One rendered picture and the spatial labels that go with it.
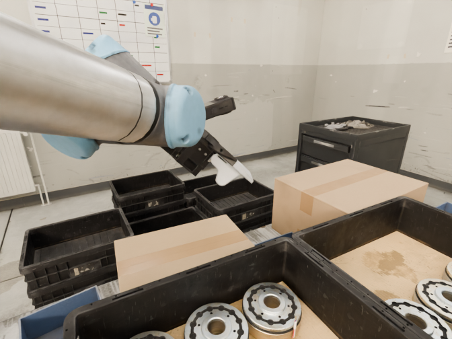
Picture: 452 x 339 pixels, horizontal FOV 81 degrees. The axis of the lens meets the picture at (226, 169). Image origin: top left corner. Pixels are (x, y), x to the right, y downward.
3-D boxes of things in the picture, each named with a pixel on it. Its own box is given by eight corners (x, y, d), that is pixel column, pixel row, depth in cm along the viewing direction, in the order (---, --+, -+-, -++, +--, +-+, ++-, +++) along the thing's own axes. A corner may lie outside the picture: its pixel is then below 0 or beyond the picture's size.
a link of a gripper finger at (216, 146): (232, 169, 53) (200, 141, 54) (237, 162, 53) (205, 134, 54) (231, 166, 49) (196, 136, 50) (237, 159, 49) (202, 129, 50)
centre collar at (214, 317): (211, 350, 39) (211, 346, 39) (195, 325, 43) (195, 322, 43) (238, 332, 42) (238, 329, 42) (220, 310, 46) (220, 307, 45)
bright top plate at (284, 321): (269, 344, 40) (269, 341, 40) (231, 298, 48) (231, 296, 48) (313, 313, 46) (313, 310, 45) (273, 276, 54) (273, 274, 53)
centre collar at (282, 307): (270, 321, 44) (270, 317, 43) (251, 300, 47) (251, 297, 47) (292, 307, 46) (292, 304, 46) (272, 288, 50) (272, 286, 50)
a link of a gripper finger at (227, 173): (237, 200, 53) (202, 170, 53) (256, 177, 53) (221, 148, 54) (237, 200, 49) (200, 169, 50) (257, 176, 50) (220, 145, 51)
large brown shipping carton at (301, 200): (342, 278, 74) (354, 216, 67) (271, 227, 98) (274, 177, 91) (413, 235, 94) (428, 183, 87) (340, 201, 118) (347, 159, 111)
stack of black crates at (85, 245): (48, 360, 108) (17, 270, 92) (49, 307, 132) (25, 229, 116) (146, 315, 127) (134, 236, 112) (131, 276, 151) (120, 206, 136)
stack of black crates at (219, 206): (218, 282, 147) (218, 210, 131) (196, 253, 171) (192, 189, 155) (274, 257, 167) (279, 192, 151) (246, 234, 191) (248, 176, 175)
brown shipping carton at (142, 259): (133, 372, 51) (122, 310, 46) (122, 291, 70) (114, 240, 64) (265, 315, 63) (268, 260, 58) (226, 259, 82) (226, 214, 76)
